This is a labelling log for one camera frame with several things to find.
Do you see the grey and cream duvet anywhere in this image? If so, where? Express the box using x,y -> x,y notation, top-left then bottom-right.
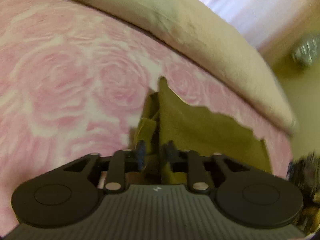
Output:
74,0 -> 298,134

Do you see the stack of green folded clothes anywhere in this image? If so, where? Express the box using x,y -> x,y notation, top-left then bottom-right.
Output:
286,152 -> 319,235

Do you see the olive green shirt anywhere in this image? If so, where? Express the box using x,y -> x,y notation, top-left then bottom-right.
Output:
133,77 -> 272,184

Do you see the pink window curtain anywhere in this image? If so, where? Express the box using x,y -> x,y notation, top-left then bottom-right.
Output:
199,0 -> 317,48

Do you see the silver puffer jacket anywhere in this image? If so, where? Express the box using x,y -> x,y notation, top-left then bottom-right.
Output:
291,33 -> 319,67

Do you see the pink floral bed blanket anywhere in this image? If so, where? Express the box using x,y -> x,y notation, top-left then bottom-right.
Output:
1,0 -> 292,235

